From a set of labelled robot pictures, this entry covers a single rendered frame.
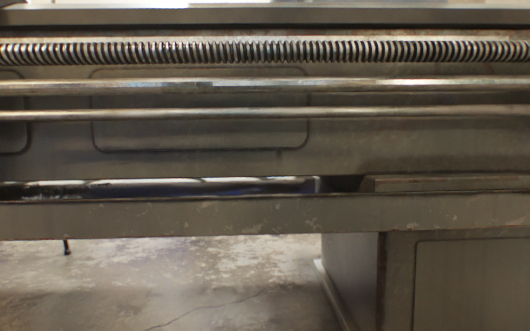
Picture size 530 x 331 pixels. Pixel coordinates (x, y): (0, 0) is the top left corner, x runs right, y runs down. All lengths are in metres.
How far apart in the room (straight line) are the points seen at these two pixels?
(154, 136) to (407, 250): 0.60
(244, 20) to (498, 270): 0.76
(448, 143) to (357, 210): 0.34
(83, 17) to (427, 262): 0.88
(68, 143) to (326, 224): 0.56
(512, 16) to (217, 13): 0.62
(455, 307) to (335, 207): 0.42
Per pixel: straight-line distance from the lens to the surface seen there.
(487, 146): 0.79
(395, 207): 0.49
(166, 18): 0.65
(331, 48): 0.55
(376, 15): 0.68
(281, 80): 0.52
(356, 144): 0.64
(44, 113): 0.64
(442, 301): 0.77
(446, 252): 0.72
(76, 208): 0.52
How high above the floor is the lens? 0.55
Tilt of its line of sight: 5 degrees down
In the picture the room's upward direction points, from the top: 1 degrees counter-clockwise
